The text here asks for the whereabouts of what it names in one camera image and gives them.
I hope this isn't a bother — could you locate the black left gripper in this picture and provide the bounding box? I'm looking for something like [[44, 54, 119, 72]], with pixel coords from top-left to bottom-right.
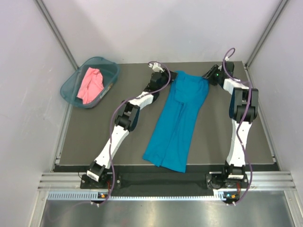
[[157, 67, 178, 90]]

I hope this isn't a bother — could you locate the blue t shirt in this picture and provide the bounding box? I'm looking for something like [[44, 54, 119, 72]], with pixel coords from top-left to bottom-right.
[[143, 71, 209, 173]]

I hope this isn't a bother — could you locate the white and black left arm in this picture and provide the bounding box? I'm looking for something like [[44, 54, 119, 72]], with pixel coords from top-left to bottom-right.
[[87, 70, 178, 188]]

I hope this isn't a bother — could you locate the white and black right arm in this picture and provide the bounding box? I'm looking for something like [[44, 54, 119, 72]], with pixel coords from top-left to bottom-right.
[[203, 62, 258, 187]]

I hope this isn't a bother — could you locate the teal plastic bin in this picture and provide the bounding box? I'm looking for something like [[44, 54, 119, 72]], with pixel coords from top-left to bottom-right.
[[60, 57, 120, 109]]

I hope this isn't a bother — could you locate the pink t shirt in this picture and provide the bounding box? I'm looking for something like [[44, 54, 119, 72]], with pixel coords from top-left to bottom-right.
[[77, 67, 104, 105]]

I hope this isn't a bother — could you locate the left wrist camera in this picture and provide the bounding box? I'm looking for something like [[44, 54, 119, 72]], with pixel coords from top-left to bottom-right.
[[148, 61, 164, 73]]

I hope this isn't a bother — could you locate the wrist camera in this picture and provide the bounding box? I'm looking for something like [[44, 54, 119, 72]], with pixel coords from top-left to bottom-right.
[[222, 61, 234, 78], [148, 61, 164, 73]]

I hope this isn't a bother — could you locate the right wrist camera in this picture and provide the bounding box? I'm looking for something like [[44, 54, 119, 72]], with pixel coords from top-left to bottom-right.
[[222, 61, 234, 78]]

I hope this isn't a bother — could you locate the right aluminium frame post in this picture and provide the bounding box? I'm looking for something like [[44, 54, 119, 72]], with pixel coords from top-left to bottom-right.
[[244, 0, 290, 69]]

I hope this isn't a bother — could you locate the aluminium frame post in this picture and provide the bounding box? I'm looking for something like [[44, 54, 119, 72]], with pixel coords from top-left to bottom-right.
[[244, 0, 290, 69], [34, 0, 79, 70]]

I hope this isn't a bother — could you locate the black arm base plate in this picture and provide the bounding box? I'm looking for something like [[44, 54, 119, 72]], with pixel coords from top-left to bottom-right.
[[80, 165, 248, 196]]

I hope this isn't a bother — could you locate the aluminium front rail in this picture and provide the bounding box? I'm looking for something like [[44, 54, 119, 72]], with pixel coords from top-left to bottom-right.
[[38, 171, 296, 191]]

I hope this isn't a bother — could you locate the slotted grey cable duct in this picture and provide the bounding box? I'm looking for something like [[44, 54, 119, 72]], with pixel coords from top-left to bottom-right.
[[47, 191, 237, 201]]

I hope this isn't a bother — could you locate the left aluminium frame post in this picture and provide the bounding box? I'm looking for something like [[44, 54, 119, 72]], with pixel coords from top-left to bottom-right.
[[34, 0, 79, 70]]

